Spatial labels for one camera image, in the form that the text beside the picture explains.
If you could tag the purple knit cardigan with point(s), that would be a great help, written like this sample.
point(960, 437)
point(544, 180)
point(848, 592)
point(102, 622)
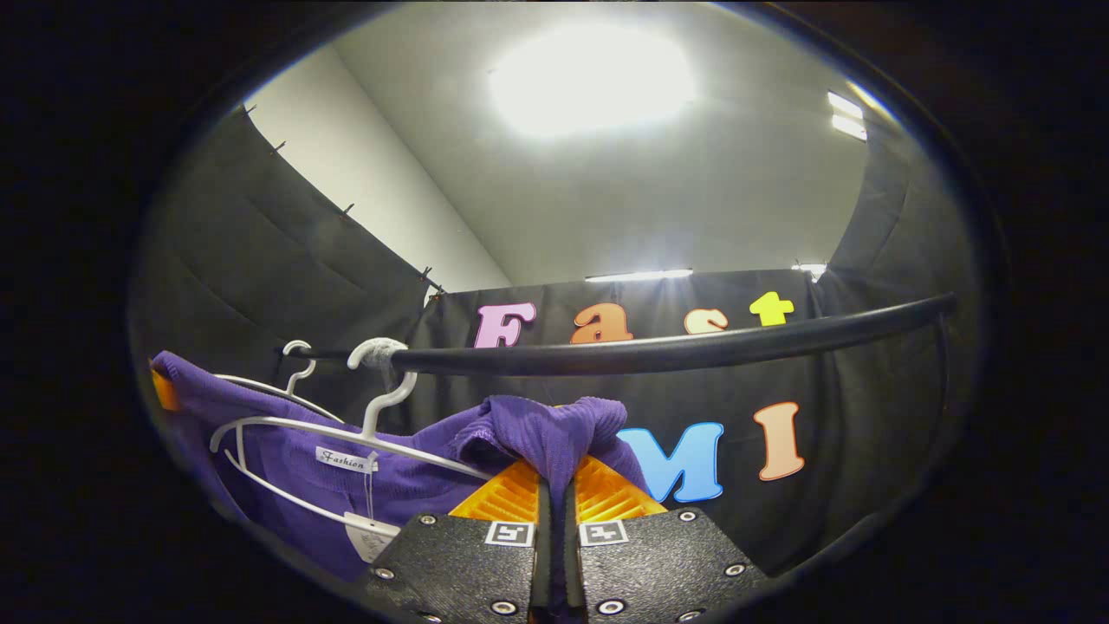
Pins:
point(416, 494)

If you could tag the white plastic hanger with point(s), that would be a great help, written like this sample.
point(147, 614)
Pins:
point(308, 371)
point(392, 400)

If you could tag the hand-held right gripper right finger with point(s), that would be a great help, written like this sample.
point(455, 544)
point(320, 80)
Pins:
point(573, 572)

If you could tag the large ceiling light panel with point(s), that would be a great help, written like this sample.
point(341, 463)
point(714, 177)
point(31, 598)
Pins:
point(589, 78)

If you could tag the black backdrop cloth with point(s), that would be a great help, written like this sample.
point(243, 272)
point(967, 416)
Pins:
point(866, 416)

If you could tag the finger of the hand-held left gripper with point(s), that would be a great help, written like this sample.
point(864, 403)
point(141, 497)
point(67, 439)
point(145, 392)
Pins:
point(165, 394)

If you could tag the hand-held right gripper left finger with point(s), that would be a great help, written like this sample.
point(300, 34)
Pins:
point(541, 555)

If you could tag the black clothes rack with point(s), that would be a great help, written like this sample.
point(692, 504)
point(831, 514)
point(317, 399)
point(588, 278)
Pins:
point(693, 349)

